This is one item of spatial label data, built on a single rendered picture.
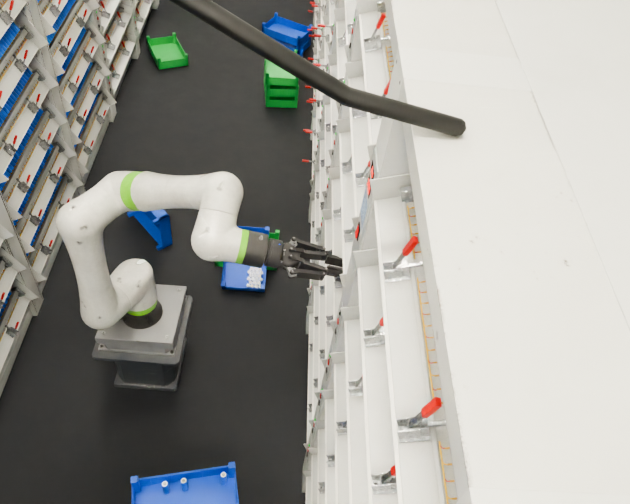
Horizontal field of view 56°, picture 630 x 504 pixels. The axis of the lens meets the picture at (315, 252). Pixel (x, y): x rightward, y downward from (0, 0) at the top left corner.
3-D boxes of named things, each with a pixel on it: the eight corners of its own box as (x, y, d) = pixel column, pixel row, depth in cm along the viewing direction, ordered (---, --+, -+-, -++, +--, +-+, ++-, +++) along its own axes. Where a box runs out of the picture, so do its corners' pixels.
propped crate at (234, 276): (264, 292, 279) (264, 288, 272) (221, 289, 278) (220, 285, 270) (269, 231, 287) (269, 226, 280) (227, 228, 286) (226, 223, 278)
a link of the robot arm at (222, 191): (156, 215, 177) (126, 205, 168) (164, 179, 179) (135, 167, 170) (247, 220, 156) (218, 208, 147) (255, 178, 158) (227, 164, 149)
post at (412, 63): (301, 492, 220) (403, 78, 89) (302, 467, 226) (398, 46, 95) (355, 495, 221) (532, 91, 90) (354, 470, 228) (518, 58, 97)
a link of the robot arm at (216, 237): (186, 258, 157) (187, 254, 146) (196, 212, 159) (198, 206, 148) (238, 268, 160) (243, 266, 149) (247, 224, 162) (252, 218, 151)
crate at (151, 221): (141, 209, 307) (127, 215, 303) (136, 180, 292) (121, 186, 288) (172, 244, 293) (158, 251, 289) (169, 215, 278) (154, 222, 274)
